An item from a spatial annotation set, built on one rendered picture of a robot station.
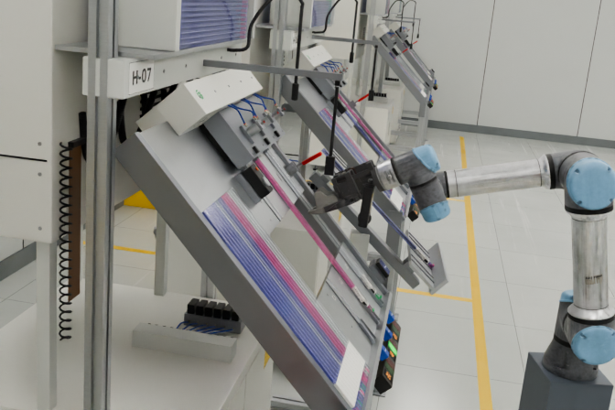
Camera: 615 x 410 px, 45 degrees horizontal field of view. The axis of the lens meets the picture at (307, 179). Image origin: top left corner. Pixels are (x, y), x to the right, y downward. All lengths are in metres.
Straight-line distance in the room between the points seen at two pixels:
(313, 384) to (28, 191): 0.67
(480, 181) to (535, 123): 7.52
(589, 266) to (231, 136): 0.95
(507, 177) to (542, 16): 7.45
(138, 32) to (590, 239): 1.19
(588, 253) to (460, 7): 7.53
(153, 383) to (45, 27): 0.84
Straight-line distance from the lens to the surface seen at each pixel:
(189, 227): 1.42
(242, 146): 1.69
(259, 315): 1.44
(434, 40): 9.38
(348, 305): 1.83
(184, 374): 1.85
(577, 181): 1.91
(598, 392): 2.27
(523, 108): 9.50
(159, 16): 1.49
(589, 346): 2.06
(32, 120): 1.51
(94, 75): 1.39
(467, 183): 2.03
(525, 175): 2.05
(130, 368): 1.88
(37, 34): 1.48
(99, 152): 1.41
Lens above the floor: 1.52
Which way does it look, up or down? 14 degrees down
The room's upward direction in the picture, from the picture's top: 5 degrees clockwise
